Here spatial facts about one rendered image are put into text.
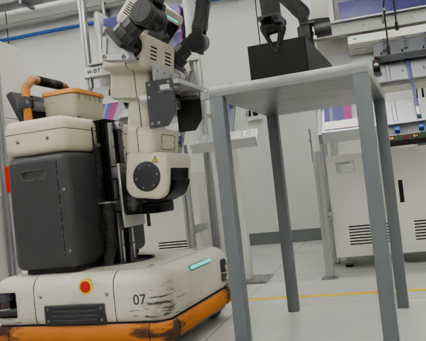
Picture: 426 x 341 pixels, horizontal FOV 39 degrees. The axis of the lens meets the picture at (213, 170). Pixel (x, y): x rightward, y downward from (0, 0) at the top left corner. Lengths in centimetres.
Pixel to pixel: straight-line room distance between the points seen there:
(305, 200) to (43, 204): 324
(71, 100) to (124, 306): 78
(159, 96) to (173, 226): 162
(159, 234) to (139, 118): 154
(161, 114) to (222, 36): 329
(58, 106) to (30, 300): 69
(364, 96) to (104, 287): 99
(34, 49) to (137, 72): 389
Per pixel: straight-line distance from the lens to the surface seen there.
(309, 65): 177
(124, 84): 217
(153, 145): 208
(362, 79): 166
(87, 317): 201
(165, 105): 204
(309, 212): 504
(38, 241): 213
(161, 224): 358
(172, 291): 192
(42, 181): 210
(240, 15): 529
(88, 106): 231
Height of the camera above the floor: 50
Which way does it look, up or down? 2 degrees up
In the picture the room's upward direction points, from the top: 6 degrees counter-clockwise
